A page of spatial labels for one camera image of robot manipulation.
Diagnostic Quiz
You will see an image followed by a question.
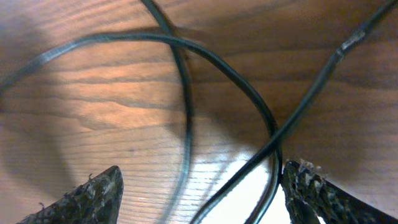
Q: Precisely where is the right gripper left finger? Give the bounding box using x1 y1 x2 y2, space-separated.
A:
19 166 124 224

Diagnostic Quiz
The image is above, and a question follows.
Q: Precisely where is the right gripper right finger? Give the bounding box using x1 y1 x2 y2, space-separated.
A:
282 161 397 224

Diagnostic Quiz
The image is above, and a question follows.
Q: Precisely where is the thin black cable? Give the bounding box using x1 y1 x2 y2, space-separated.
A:
139 0 398 224

